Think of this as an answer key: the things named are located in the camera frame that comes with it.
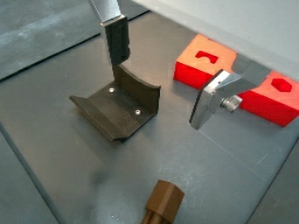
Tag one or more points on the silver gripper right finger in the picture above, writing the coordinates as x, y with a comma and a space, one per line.
220, 91

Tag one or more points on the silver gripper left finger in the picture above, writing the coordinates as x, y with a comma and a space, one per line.
113, 24

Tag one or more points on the brown three prong object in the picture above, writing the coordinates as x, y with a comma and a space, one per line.
162, 203

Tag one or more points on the red peg board block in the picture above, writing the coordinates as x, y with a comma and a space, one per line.
273, 100

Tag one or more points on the black curved fixture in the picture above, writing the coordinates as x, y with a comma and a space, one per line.
121, 106

